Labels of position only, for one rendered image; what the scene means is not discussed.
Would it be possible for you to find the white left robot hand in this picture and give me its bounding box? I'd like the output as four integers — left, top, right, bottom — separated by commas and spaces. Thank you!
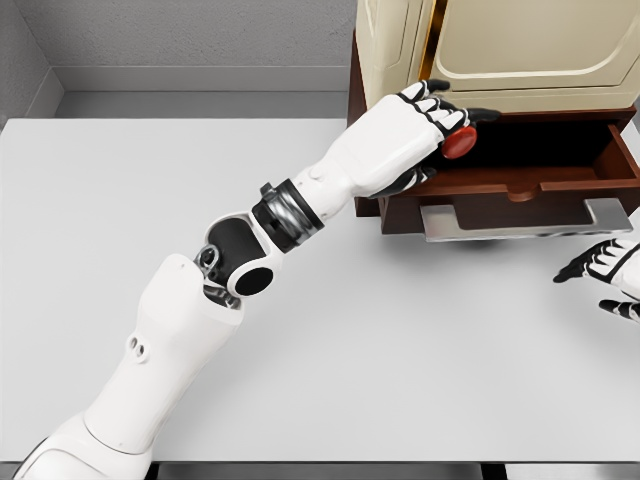
333, 78, 502, 200

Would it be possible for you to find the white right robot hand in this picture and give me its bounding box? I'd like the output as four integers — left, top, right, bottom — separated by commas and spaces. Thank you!
552, 236, 640, 322

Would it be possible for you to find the brown drawer with metal handle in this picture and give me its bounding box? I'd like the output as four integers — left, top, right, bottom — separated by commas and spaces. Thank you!
377, 119, 640, 245

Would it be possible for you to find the cream cabinet door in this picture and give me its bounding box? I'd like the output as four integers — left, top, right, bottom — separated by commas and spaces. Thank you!
418, 0, 640, 114

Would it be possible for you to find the brown and cream cabinet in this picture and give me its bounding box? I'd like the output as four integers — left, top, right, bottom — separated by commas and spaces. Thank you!
347, 0, 640, 219

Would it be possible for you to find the red round switch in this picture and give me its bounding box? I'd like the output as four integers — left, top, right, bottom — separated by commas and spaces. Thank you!
441, 125, 479, 161

